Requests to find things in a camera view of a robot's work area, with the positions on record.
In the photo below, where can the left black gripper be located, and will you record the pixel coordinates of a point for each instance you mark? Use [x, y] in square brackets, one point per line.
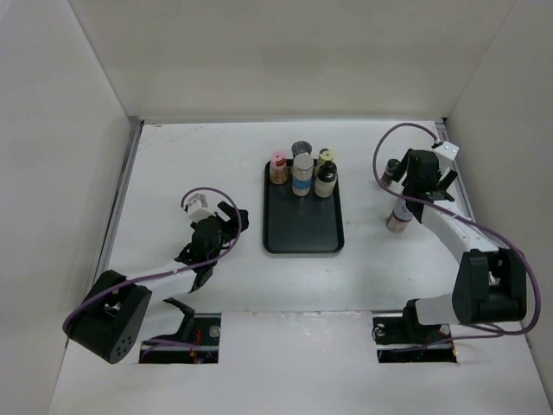
[237, 224]

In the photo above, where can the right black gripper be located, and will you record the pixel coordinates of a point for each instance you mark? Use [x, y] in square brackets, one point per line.
[444, 183]

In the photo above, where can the pink cap spice bottle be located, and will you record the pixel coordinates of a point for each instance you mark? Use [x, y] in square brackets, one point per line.
[278, 172]

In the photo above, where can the black cap spice bottle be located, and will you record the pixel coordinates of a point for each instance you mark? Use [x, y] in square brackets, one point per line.
[325, 179]

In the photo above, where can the yellow cap spice bottle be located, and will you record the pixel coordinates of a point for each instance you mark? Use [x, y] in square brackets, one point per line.
[326, 155]

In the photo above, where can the silver lid blue label jar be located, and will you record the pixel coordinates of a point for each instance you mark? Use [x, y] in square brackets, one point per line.
[302, 172]

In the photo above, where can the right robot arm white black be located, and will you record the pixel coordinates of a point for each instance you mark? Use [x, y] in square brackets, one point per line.
[490, 284]

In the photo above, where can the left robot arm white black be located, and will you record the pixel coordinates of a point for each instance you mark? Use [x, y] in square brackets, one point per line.
[119, 312]

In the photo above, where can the tall dark pepper grinder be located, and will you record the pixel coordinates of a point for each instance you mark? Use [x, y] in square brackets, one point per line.
[390, 169]

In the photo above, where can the black plastic tray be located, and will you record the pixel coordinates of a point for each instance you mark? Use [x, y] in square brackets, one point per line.
[301, 225]

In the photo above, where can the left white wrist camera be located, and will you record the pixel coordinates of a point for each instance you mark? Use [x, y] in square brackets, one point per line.
[196, 207]

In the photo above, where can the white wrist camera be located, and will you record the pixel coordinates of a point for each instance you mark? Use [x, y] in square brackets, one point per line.
[196, 207]
[446, 152]

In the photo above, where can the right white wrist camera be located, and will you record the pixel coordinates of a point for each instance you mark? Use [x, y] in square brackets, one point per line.
[446, 152]

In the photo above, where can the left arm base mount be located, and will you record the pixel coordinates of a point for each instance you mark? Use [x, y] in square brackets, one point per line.
[187, 338]

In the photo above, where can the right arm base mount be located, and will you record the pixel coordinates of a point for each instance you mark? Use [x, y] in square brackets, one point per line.
[401, 338]

